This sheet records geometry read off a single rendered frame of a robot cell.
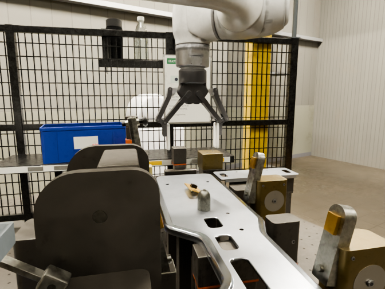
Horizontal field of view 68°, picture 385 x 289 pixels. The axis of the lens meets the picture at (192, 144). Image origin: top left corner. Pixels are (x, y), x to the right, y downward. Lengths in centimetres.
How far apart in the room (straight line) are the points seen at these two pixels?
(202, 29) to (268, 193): 46
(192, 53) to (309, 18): 596
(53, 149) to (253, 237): 80
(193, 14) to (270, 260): 55
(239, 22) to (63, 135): 75
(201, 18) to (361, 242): 56
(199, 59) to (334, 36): 596
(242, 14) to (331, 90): 592
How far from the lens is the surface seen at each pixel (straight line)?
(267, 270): 50
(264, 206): 82
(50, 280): 34
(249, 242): 57
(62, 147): 114
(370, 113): 613
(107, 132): 114
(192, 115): 134
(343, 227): 49
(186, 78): 75
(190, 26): 74
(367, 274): 54
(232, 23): 67
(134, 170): 32
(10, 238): 28
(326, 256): 52
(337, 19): 669
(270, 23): 69
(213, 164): 107
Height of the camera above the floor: 127
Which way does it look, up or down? 9 degrees down
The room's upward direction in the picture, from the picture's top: straight up
